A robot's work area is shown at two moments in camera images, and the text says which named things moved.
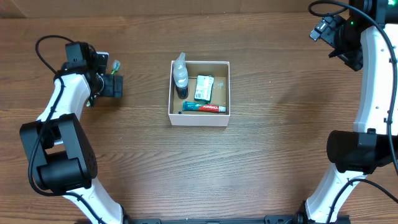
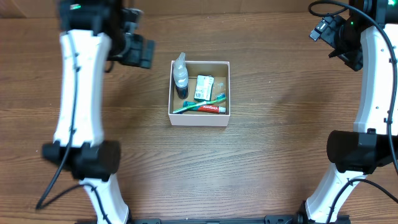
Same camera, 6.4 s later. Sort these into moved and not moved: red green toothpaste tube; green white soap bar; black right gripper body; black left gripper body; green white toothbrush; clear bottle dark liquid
Moved: green white toothbrush; black left gripper body
Not moved: clear bottle dark liquid; black right gripper body; green white soap bar; red green toothpaste tube
